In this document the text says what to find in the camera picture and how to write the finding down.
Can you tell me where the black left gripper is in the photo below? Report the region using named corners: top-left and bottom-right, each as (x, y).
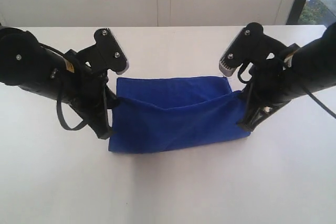
top-left (57, 72), bottom-right (118, 140)

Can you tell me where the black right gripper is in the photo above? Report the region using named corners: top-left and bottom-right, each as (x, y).
top-left (236, 58), bottom-right (292, 132)

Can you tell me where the blue towel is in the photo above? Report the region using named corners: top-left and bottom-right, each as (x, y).
top-left (108, 76), bottom-right (250, 154)

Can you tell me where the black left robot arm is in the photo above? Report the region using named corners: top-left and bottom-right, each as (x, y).
top-left (1, 27), bottom-right (127, 140)

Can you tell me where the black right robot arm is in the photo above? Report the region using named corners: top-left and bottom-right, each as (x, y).
top-left (237, 24), bottom-right (335, 132)

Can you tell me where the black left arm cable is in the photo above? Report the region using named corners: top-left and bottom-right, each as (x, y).
top-left (39, 45), bottom-right (110, 132)

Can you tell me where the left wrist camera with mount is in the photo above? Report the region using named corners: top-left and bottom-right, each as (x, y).
top-left (65, 28), bottom-right (129, 76)

